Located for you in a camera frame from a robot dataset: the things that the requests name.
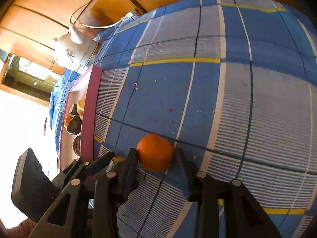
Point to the large orange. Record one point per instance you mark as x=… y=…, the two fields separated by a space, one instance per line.
x=155 y=153

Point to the white ceramic electric kettle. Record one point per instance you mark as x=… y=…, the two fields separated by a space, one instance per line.
x=74 y=50

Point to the dark round fruit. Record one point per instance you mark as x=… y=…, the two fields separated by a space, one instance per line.
x=77 y=145

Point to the dark oblong fruit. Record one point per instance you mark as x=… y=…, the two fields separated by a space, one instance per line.
x=74 y=125

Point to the orange with stem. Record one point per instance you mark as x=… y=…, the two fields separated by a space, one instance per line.
x=67 y=121

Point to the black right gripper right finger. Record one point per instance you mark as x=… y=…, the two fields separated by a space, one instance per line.
x=243 y=214

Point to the wooden framed doorway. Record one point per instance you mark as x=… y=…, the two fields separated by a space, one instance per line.
x=26 y=79

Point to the blue plaid tablecloth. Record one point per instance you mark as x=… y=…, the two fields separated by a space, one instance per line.
x=230 y=82

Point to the person's left hand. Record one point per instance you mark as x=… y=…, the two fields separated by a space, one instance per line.
x=23 y=230

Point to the yellow apple-like fruit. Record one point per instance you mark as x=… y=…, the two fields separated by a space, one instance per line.
x=80 y=107

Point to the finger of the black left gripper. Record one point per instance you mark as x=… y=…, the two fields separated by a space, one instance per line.
x=99 y=164
x=67 y=174

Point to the dark cut log piece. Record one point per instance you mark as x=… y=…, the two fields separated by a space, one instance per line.
x=114 y=163

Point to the pale-topped cut log piece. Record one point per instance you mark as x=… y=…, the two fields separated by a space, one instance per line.
x=73 y=109

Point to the pink-rimmed white tray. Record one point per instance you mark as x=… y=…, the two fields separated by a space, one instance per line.
x=85 y=88

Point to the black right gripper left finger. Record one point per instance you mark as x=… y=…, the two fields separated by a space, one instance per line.
x=88 y=207

